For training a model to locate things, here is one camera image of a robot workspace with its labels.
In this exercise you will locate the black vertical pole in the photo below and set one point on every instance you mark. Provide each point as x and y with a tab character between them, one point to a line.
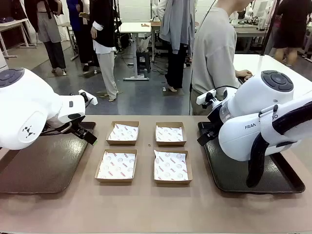
268	36

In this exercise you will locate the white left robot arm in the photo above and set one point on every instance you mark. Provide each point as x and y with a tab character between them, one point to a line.
24	107

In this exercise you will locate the person's right hand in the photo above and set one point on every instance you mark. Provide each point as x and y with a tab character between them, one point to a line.
243	73

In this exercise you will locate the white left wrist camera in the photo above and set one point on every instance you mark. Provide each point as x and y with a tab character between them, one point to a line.
89	97

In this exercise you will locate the person in blue top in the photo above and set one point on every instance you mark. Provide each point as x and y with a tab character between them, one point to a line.
83	46

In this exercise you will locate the black plastic stool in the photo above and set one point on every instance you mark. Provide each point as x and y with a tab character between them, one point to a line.
143	61

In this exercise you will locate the person in dark dress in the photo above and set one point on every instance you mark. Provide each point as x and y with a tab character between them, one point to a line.
290	26

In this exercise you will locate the white height-adjustable desk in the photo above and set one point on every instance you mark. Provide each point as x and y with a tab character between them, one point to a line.
134	27

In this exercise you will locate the white plastic bag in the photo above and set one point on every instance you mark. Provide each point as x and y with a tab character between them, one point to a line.
144	44

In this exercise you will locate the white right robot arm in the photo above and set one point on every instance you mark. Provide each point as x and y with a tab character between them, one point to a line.
253	114

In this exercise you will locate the grey background workbench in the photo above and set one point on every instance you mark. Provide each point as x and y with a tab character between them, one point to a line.
251	33

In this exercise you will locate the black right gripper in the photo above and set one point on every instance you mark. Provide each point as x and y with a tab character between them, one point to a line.
212	128

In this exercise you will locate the person in grey cardigan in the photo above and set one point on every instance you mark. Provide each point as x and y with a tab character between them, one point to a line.
175	22

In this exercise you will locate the large white table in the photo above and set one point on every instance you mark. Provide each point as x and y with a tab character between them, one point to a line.
258	63

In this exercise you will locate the person in beige sweater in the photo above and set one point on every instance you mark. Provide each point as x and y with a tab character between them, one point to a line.
212	56

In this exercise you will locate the kraft paper food box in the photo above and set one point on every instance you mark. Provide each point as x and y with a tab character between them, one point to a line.
114	180
170	143
122	142
173	182

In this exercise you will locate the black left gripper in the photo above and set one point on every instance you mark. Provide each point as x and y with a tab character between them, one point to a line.
80	126

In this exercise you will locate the white table with metal legs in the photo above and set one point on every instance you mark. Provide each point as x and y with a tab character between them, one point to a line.
12	24

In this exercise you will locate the white printed paper liner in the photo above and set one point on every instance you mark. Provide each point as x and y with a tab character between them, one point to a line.
117	165
170	165
169	134
123	132

